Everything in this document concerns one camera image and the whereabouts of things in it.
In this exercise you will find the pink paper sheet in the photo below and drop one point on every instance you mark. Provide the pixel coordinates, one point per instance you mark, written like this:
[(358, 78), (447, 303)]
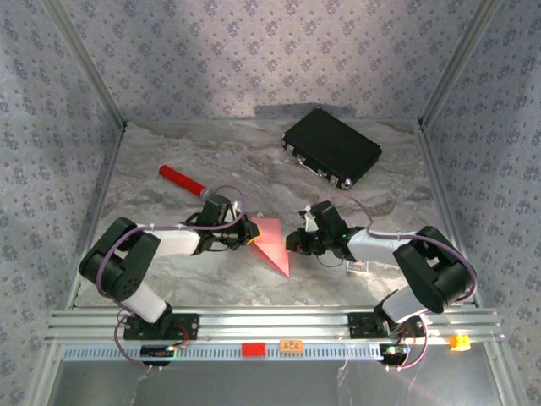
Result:
[(270, 237)]

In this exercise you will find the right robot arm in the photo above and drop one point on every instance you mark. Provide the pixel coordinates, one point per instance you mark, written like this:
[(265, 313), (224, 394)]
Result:
[(376, 247)]

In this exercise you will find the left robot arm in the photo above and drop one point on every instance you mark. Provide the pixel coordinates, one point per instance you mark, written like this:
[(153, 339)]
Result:
[(177, 243)]

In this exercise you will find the playing card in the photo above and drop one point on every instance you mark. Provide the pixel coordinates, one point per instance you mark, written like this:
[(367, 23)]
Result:
[(357, 267)]

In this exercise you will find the red cylindrical marker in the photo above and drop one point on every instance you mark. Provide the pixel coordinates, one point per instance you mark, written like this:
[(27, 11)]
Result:
[(181, 179)]

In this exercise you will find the black briefcase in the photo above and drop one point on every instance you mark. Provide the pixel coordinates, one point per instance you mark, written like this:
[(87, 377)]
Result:
[(334, 144)]

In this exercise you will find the orange label tag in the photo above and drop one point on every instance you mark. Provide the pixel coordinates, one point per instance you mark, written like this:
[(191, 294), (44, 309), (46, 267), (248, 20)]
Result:
[(291, 346)]

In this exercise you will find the yellow orange block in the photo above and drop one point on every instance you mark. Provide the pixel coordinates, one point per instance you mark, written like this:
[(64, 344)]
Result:
[(460, 342)]

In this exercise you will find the aluminium mounting rail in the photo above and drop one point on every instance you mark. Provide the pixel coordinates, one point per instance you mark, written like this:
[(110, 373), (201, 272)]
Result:
[(274, 323)]

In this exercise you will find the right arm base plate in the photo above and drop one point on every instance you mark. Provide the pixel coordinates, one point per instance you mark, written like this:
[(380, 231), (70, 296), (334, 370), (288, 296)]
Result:
[(359, 325)]

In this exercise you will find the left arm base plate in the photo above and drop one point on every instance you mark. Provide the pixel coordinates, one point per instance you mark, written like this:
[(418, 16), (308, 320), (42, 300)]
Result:
[(190, 327)]

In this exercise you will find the red block on rail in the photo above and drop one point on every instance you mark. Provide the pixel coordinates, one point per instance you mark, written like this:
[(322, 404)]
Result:
[(253, 349)]

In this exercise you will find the aluminium side rail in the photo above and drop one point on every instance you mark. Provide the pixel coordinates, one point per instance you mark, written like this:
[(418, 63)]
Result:
[(94, 220), (437, 182)]

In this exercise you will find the aluminium frame post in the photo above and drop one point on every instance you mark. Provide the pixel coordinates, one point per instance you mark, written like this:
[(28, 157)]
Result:
[(86, 59), (459, 59)]

